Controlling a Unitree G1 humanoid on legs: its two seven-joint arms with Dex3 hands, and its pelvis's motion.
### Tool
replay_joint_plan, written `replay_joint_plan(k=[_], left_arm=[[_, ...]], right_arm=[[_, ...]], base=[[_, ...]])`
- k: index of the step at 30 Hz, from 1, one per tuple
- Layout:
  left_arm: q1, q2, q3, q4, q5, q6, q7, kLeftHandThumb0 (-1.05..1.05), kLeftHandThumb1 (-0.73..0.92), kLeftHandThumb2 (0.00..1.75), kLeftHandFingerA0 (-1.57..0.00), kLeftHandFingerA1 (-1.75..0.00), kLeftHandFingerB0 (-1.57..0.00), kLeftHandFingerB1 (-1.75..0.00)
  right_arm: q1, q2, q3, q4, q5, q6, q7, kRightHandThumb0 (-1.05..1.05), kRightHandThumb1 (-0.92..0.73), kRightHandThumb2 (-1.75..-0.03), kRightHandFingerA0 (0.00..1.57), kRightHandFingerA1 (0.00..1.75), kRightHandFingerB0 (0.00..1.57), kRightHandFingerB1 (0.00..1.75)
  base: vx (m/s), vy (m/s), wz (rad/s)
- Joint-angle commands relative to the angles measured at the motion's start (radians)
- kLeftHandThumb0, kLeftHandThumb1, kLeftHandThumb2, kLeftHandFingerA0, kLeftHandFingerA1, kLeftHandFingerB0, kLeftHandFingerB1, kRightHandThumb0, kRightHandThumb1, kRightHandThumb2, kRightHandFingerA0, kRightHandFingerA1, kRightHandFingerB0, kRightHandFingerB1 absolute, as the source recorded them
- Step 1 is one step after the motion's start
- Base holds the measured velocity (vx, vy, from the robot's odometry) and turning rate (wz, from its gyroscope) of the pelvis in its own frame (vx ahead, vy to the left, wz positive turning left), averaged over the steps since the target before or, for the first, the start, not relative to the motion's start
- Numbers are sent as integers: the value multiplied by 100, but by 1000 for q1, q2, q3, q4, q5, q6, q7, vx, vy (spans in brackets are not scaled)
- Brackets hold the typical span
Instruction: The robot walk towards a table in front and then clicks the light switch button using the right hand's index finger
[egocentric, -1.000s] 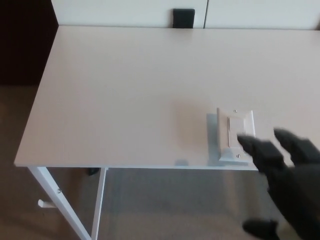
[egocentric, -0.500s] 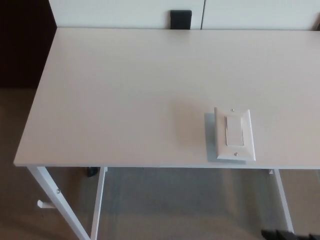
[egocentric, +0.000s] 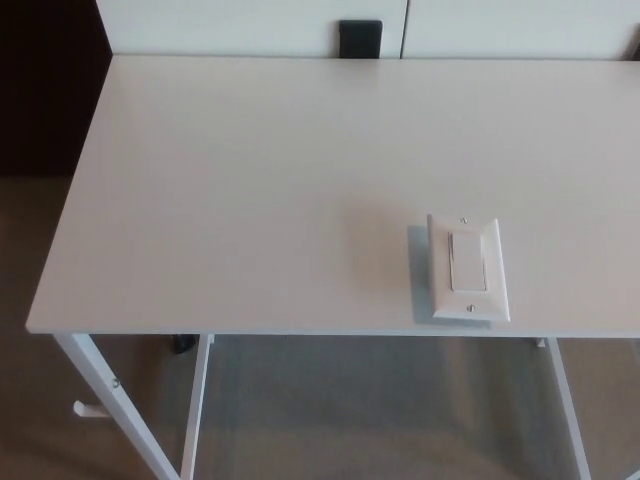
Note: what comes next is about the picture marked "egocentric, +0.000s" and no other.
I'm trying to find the white rocker light switch plate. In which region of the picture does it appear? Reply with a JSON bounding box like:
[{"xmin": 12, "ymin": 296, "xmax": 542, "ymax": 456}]
[{"xmin": 425, "ymin": 213, "xmax": 513, "ymax": 324}]

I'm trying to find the white cabinet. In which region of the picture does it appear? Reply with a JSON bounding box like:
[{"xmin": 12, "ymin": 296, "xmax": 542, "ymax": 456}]
[{"xmin": 94, "ymin": 0, "xmax": 640, "ymax": 63}]

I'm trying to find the white table side hook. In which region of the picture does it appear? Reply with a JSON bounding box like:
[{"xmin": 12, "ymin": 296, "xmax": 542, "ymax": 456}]
[{"xmin": 73, "ymin": 399, "xmax": 108, "ymax": 419}]

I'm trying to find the white table with metal frame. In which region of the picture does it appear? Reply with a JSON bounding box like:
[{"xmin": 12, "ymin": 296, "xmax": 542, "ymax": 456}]
[{"xmin": 25, "ymin": 54, "xmax": 640, "ymax": 480}]

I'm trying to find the black wall outlet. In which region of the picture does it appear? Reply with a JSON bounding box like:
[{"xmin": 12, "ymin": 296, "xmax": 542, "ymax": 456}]
[{"xmin": 338, "ymin": 18, "xmax": 386, "ymax": 59}]

